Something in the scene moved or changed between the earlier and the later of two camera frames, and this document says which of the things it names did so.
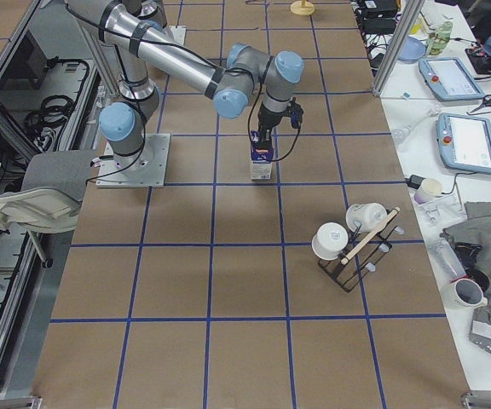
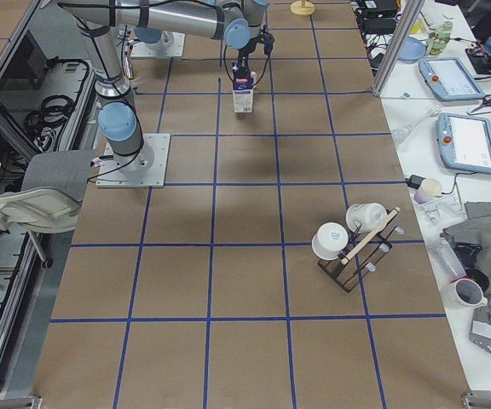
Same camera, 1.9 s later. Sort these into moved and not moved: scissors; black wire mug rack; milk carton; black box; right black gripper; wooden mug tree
Moved: right black gripper; milk carton
Not moved: black wire mug rack; scissors; wooden mug tree; black box
